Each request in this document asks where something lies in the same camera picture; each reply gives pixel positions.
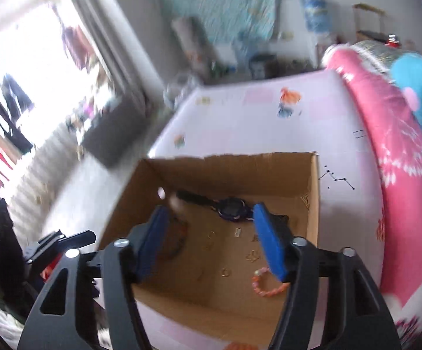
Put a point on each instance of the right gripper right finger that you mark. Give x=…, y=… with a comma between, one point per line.
x=293, y=260

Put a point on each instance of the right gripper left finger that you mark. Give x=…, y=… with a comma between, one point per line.
x=125, y=262

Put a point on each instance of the gold butterfly outline pendant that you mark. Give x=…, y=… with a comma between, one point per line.
x=253, y=256

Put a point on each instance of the pink strap smart watch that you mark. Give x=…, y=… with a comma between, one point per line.
x=232, y=209

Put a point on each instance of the brown cardboard box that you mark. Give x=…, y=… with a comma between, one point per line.
x=207, y=284

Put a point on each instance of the dark grey cabinet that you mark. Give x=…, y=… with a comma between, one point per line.
x=113, y=133

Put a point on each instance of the pink floral bedsheet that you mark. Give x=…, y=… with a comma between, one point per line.
x=397, y=141

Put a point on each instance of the white plastic bag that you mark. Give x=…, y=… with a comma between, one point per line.
x=180, y=88

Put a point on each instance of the rolled floral paper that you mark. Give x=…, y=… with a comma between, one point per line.
x=195, y=45

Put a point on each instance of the blue water bottle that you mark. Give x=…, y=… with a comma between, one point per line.
x=317, y=16

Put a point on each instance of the wooden chair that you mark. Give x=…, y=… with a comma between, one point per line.
x=369, y=22

